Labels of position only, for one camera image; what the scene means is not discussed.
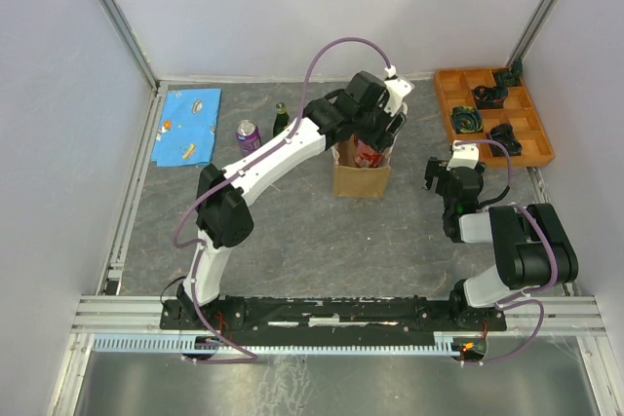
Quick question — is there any rolled blue yellow sock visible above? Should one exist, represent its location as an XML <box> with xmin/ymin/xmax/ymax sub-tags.
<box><xmin>450</xmin><ymin>106</ymin><xmax>484</xmax><ymax>134</ymax></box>

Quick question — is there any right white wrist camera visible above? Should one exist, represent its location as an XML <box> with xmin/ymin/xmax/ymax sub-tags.
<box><xmin>447</xmin><ymin>140</ymin><xmax>480</xmax><ymax>171</ymax></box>

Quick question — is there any purple cable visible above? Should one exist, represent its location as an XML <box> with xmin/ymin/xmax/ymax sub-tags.
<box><xmin>174</xmin><ymin>37</ymin><xmax>396</xmax><ymax>365</ymax></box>
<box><xmin>467</xmin><ymin>138</ymin><xmax>561</xmax><ymax>367</ymax></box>

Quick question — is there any aluminium frame rail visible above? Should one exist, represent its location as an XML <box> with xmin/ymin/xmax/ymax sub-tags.
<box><xmin>71</xmin><ymin>296</ymin><xmax>605</xmax><ymax>336</ymax></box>

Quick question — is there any rolled black sock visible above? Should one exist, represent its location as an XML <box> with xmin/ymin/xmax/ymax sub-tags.
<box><xmin>487</xmin><ymin>123</ymin><xmax>523</xmax><ymax>156</ymax></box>

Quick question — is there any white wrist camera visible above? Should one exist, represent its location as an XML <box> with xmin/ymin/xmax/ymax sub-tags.
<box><xmin>384</xmin><ymin>65</ymin><xmax>413</xmax><ymax>117</ymax></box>
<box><xmin>447</xmin><ymin>140</ymin><xmax>480</xmax><ymax>171</ymax></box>

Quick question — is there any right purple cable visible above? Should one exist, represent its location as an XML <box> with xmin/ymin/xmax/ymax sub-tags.
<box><xmin>467</xmin><ymin>138</ymin><xmax>561</xmax><ymax>367</ymax></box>

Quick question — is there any green glass bottle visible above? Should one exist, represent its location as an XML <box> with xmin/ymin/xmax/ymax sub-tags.
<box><xmin>272</xmin><ymin>102</ymin><xmax>291</xmax><ymax>137</ymax></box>

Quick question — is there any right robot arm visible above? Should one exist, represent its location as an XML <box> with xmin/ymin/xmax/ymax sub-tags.
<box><xmin>424</xmin><ymin>157</ymin><xmax>579</xmax><ymax>329</ymax></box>

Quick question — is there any purple soda can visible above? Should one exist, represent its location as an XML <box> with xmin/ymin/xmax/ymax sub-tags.
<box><xmin>235</xmin><ymin>120</ymin><xmax>261</xmax><ymax>156</ymax></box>

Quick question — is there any rolled dark sock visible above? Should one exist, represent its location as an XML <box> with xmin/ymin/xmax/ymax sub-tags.
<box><xmin>472</xmin><ymin>86</ymin><xmax>508</xmax><ymax>110</ymax></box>
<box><xmin>492</xmin><ymin>58</ymin><xmax>524</xmax><ymax>88</ymax></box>

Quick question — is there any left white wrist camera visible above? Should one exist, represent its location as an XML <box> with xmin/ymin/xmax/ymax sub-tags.
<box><xmin>384</xmin><ymin>65</ymin><xmax>413</xmax><ymax>117</ymax></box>

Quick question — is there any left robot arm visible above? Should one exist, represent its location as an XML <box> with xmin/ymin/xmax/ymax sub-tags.
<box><xmin>177</xmin><ymin>71</ymin><xmax>413</xmax><ymax>328</ymax></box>

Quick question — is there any orange wooden divider tray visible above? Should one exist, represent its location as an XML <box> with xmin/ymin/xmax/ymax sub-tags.
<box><xmin>433</xmin><ymin>67</ymin><xmax>555</xmax><ymax>168</ymax></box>

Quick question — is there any blue patterned cloth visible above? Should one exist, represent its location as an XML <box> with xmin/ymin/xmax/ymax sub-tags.
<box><xmin>151</xmin><ymin>89</ymin><xmax>221</xmax><ymax>168</ymax></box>

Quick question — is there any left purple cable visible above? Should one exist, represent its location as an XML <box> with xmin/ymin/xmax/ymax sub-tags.
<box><xmin>174</xmin><ymin>37</ymin><xmax>396</xmax><ymax>365</ymax></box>

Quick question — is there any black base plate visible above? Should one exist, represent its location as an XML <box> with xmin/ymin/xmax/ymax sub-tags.
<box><xmin>159</xmin><ymin>294</ymin><xmax>508</xmax><ymax>347</ymax></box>

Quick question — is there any red soda can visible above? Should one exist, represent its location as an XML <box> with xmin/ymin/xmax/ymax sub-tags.
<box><xmin>353</xmin><ymin>136</ymin><xmax>385</xmax><ymax>169</ymax></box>

